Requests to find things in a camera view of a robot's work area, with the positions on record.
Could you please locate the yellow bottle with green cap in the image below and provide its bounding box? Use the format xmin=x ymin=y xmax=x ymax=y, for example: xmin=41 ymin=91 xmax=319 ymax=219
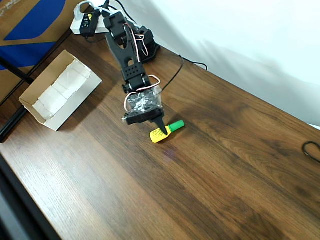
xmin=149 ymin=119 xmax=186 ymax=144

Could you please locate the white open cardboard box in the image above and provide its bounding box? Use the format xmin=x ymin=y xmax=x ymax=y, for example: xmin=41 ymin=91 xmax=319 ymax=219
xmin=18 ymin=49 xmax=103 ymax=132

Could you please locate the webcam wrapped in clear tape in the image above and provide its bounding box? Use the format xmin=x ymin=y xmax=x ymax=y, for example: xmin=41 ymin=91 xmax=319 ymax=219
xmin=121 ymin=86 xmax=165 ymax=126

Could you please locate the black power adapter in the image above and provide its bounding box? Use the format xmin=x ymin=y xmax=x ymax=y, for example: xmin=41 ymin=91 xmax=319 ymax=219
xmin=79 ymin=11 xmax=100 ymax=36

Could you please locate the white power strip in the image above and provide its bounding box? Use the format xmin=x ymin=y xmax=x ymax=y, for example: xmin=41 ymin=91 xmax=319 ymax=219
xmin=69 ymin=9 xmax=140 ymax=36

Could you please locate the white charger plug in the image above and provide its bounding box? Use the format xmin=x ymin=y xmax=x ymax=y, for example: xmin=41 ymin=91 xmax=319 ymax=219
xmin=73 ymin=1 xmax=87 ymax=22

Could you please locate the black metal pole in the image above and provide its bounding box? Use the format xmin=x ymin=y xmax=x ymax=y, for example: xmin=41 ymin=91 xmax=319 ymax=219
xmin=0 ymin=56 xmax=35 ymax=85

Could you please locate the large brown blue-printed carton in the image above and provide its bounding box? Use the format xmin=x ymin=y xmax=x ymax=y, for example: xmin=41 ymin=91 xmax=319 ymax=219
xmin=0 ymin=0 xmax=76 ymax=106

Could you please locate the thin black webcam cable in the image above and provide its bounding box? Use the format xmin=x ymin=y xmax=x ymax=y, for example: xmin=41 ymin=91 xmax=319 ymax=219
xmin=161 ymin=54 xmax=208 ymax=91

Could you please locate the black adapter cord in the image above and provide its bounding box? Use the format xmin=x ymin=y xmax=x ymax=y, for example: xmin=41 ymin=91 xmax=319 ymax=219
xmin=83 ymin=33 xmax=98 ymax=44

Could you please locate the white cable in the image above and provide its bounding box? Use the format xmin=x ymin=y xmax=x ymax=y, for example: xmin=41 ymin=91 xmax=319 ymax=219
xmin=94 ymin=6 xmax=140 ymax=28

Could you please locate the black plug with cable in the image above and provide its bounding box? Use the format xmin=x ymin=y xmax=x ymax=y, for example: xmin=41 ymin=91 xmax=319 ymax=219
xmin=102 ymin=0 xmax=137 ymax=26

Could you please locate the black cable loop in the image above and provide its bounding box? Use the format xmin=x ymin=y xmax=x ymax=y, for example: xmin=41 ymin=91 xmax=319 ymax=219
xmin=301 ymin=141 xmax=320 ymax=164

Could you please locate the black metal rail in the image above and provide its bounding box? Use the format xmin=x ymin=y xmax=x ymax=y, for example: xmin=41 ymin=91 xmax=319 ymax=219
xmin=0 ymin=106 xmax=28 ymax=144

